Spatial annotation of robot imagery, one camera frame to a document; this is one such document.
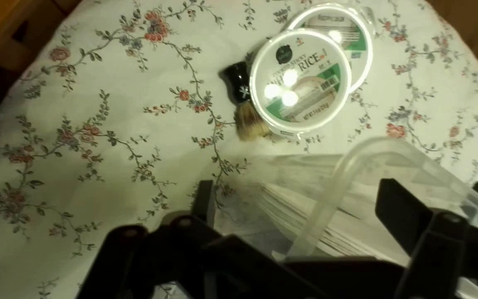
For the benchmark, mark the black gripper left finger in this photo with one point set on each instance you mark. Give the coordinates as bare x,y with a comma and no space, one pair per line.
205,200

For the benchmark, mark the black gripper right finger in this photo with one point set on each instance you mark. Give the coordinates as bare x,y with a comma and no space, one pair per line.
401,210

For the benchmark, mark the white rice container lid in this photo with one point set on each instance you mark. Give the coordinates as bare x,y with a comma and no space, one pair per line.
300,80

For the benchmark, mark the clear plastic storage bin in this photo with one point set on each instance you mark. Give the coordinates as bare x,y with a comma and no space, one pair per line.
350,188

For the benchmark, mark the floral white bed sheet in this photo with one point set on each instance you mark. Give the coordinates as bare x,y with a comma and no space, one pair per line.
112,138

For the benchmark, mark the small dark-capped bottle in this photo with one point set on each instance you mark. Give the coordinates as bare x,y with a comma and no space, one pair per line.
240,84

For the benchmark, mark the white round rice container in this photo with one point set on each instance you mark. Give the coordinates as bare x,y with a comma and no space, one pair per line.
356,39

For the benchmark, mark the wooden bed footboard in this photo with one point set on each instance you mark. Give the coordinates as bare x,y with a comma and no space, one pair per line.
1,27

